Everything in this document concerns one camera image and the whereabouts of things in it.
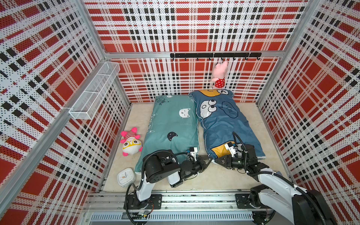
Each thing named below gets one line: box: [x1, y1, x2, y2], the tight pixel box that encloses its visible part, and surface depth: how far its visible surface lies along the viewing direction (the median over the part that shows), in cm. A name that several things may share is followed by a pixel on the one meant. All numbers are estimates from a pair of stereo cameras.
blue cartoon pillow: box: [188, 89, 266, 159], surface depth 92 cm
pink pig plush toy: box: [211, 60, 229, 89], surface depth 95 cm
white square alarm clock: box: [116, 167, 136, 188], surface depth 81 cm
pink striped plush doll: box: [120, 127, 143, 157], surface depth 90 cm
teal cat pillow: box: [134, 94, 199, 173], surface depth 98 cm
